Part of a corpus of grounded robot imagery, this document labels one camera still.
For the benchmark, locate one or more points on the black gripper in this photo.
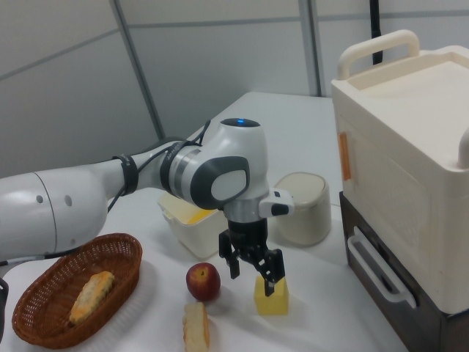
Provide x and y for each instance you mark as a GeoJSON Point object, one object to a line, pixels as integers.
{"type": "Point", "coordinates": [247, 236]}

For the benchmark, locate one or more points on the yellow cube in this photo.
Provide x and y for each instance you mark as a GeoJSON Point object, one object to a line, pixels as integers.
{"type": "Point", "coordinates": [278, 302]}

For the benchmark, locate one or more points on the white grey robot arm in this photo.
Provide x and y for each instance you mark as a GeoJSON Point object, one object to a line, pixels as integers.
{"type": "Point", "coordinates": [55, 205]}

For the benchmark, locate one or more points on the red apple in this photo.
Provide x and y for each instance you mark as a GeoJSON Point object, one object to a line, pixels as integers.
{"type": "Point", "coordinates": [203, 282]}

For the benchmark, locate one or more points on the cream open plastic container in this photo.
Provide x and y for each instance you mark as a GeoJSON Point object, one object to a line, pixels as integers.
{"type": "Point", "coordinates": [198, 238]}

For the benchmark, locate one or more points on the yellow item in container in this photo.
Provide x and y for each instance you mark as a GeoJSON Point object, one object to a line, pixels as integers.
{"type": "Point", "coordinates": [199, 217]}

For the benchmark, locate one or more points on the cream lidded trash bin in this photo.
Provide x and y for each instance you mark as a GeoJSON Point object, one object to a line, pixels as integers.
{"type": "Point", "coordinates": [308, 216]}

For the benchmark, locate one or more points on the bread slice with orange crust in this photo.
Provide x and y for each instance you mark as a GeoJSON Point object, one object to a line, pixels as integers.
{"type": "Point", "coordinates": [196, 330]}

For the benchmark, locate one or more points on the brown wicker basket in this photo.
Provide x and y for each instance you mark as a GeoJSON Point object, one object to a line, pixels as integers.
{"type": "Point", "coordinates": [121, 264]}

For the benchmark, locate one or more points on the orange tape strip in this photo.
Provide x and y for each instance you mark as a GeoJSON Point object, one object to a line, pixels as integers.
{"type": "Point", "coordinates": [345, 157]}

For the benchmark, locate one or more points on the long bread loaf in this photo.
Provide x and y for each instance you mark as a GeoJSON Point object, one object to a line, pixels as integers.
{"type": "Point", "coordinates": [91, 297]}

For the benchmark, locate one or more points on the dark brown wooden box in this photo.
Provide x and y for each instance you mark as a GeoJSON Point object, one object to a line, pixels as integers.
{"type": "Point", "coordinates": [432, 330]}

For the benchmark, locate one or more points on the black vertical pole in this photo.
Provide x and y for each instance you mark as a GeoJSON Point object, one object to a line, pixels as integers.
{"type": "Point", "coordinates": [376, 29]}

